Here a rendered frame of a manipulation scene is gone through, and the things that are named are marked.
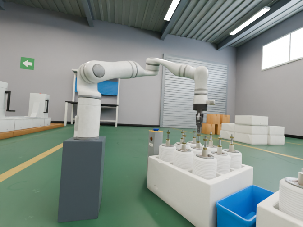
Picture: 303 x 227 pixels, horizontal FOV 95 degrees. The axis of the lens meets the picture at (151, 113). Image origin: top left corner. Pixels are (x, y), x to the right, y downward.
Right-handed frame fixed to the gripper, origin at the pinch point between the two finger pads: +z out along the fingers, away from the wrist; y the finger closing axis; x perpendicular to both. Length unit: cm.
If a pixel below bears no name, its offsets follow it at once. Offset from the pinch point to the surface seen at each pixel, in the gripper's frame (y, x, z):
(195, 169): 19.8, 1.5, 15.0
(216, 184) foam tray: 22.9, 9.4, 17.8
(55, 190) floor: 34, -66, 35
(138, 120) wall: -407, -274, 10
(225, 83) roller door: -641, 42, -181
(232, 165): 0.1, 16.7, 16.2
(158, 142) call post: -5.8, -26.1, 10.6
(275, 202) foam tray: 28.3, 24.7, 17.0
